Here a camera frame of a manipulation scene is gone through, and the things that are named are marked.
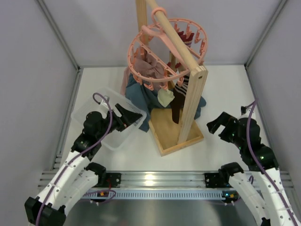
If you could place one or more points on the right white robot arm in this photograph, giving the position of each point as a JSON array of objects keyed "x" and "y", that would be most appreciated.
[{"x": 270, "y": 205}]

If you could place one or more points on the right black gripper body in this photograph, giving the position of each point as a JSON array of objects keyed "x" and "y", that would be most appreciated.
[{"x": 225, "y": 128}]

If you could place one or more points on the wooden hanging rack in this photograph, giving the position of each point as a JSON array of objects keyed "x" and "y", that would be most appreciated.
[{"x": 169, "y": 136}]

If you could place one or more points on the aluminium mounting rail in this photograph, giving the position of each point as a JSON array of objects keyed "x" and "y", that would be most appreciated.
[{"x": 163, "y": 179}]

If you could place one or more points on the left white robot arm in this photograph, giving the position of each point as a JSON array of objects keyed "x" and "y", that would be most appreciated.
[{"x": 78, "y": 174}]

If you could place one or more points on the red purple striped sock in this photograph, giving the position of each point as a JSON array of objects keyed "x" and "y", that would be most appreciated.
[{"x": 186, "y": 39}]

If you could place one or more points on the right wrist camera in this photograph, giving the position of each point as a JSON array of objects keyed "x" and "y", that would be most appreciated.
[{"x": 246, "y": 110}]

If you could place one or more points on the blue cloth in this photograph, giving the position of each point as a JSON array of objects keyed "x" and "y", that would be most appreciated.
[{"x": 143, "y": 99}]

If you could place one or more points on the pink cloth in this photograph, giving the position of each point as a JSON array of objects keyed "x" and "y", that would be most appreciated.
[{"x": 147, "y": 67}]

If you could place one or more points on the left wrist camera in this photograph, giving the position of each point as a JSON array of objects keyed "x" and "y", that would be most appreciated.
[{"x": 105, "y": 101}]

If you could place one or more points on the slotted cable duct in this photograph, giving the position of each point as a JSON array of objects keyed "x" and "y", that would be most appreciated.
[{"x": 162, "y": 195}]

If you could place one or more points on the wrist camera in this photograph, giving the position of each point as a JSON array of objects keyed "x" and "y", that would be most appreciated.
[
  {"x": 246, "y": 110},
  {"x": 105, "y": 101}
]

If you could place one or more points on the pink round clip hanger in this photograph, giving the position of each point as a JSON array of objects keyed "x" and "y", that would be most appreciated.
[{"x": 160, "y": 40}]

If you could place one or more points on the brown striped sock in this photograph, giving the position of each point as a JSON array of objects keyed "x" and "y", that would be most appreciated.
[{"x": 179, "y": 98}]

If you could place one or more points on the pale green sock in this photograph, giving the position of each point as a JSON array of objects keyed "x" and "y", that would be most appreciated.
[{"x": 165, "y": 97}]

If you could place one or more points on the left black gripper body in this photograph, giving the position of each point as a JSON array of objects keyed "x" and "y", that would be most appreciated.
[{"x": 120, "y": 120}]

